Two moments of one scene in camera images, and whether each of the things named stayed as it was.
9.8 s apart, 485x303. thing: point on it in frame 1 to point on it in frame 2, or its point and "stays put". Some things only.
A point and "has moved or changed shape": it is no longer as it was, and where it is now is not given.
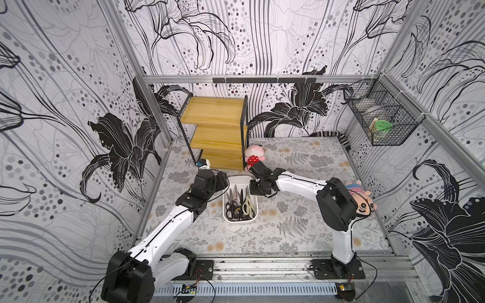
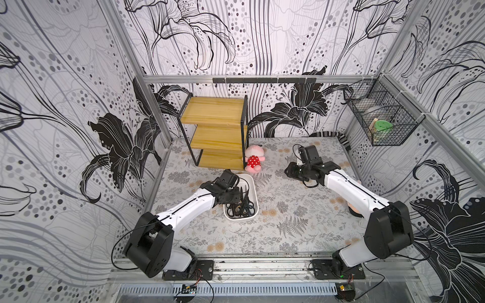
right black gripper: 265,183 to 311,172
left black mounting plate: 204,269 stays put
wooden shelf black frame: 221,130 stays put
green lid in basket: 381,125 stays put
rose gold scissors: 235,201 has moved or changed shape
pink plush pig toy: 254,150 stays put
